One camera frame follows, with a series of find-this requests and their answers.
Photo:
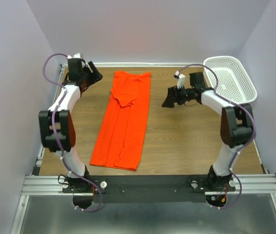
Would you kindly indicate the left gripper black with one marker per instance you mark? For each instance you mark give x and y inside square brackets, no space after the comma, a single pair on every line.
[96,76]

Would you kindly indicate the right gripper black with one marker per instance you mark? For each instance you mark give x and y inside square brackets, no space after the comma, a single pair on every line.
[172,92]

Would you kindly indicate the orange t shirt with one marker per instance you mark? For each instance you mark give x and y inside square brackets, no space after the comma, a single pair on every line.
[121,136]

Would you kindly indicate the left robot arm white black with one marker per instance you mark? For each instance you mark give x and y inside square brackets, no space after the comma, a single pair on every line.
[57,130]

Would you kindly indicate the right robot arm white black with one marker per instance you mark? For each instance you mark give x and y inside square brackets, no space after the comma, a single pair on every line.
[236,125]

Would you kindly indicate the white perforated plastic basket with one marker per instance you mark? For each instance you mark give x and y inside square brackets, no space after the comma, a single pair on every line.
[231,80]

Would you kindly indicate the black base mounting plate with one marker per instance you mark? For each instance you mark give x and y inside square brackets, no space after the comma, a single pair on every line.
[145,189]

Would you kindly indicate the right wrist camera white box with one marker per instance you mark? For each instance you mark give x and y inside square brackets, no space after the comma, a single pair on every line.
[180,79]

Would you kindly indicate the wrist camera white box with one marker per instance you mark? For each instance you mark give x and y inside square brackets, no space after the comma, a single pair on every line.
[180,79]
[75,56]

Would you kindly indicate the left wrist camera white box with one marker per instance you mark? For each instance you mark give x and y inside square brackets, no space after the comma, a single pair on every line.
[75,56]

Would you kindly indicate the aluminium frame rail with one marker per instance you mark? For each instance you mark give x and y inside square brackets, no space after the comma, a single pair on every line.
[49,185]

